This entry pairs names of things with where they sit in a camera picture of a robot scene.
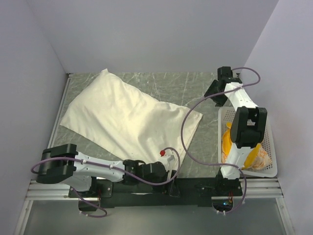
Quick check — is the cream satin pillowcase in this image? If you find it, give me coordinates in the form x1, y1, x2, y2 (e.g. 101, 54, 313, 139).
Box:
55, 70, 202, 163

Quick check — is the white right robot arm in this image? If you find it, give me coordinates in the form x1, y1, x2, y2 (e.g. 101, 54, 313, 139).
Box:
204, 67, 268, 195

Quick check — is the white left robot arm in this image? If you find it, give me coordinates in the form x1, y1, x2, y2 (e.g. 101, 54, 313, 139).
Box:
31, 143, 181, 197

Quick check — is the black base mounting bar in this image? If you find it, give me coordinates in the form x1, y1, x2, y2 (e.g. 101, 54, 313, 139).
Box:
78, 178, 243, 212

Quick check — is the white plastic basket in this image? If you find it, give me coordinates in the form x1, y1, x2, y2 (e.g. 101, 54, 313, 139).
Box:
218, 107, 277, 178

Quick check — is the yellow cloth in basket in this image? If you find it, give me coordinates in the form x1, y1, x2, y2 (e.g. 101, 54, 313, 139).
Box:
221, 122, 261, 169

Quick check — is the orange patterned cloth in basket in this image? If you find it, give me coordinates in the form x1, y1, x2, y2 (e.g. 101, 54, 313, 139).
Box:
221, 143, 272, 170

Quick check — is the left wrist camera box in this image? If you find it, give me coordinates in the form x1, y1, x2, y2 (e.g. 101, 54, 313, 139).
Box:
158, 150, 176, 170

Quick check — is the aluminium frame rail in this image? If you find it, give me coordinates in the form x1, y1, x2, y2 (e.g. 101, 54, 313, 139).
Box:
25, 73, 72, 201

